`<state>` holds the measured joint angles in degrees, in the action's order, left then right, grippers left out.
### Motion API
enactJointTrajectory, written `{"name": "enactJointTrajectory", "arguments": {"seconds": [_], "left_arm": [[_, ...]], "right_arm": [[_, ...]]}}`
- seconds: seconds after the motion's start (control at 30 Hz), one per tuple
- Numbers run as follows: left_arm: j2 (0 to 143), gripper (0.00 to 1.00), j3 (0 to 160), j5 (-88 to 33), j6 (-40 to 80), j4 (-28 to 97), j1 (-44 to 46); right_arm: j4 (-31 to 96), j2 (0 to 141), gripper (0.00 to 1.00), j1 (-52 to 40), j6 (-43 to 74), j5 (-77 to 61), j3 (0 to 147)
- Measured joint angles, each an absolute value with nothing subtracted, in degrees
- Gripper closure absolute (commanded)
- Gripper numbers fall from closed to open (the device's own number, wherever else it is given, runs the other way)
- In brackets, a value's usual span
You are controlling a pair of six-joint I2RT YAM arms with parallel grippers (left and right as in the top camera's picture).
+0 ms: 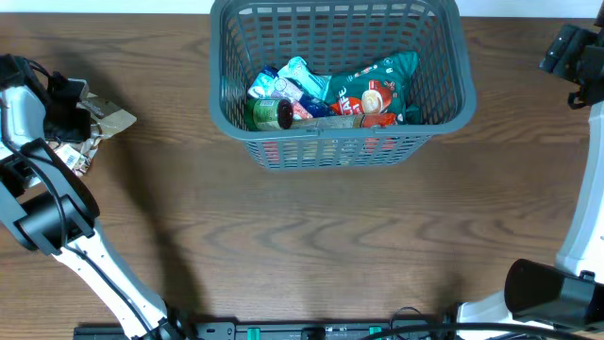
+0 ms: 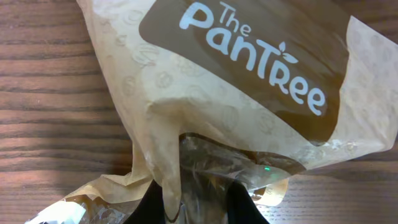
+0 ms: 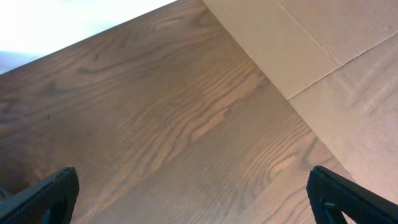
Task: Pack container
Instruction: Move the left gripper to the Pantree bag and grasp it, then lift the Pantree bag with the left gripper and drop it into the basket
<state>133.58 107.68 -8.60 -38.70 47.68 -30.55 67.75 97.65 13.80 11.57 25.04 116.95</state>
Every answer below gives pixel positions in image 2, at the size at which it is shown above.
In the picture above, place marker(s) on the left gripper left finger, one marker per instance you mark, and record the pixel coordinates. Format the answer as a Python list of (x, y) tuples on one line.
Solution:
[(150, 209)]

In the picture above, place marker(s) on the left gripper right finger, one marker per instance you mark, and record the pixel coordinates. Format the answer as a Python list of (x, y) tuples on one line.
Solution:
[(240, 207)]

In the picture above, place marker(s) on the beige mushroom snack bag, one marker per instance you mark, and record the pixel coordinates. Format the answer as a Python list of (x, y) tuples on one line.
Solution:
[(213, 92)]

